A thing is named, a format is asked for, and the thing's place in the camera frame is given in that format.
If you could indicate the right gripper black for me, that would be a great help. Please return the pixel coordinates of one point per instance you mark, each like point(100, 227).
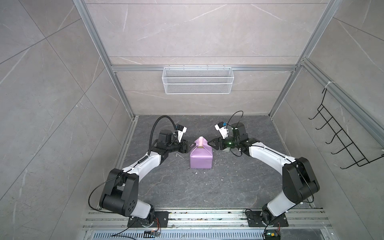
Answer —
point(218, 142)

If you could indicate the pink wrapping paper sheet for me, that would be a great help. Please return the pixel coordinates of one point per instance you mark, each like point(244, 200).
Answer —
point(201, 156)

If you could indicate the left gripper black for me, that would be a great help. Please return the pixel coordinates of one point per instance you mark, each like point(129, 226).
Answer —
point(183, 150)

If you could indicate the green connector board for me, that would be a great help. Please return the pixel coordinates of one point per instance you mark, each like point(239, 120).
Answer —
point(273, 235)

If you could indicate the aluminium rail base frame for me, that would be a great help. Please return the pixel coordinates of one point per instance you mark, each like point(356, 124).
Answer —
point(207, 224)

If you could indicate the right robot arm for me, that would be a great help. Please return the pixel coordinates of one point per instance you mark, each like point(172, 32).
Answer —
point(298, 178)

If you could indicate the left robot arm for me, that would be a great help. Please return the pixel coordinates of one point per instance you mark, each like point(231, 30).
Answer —
point(121, 190)

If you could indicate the white wire mesh basket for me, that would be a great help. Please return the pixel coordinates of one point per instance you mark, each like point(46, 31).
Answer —
point(197, 80)

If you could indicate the black wire hook rack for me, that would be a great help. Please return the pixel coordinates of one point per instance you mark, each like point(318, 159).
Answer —
point(338, 132)

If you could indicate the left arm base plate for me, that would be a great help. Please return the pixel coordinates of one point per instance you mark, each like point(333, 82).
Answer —
point(152, 221)

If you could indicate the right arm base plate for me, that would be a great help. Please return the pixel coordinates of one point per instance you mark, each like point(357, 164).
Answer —
point(264, 219)

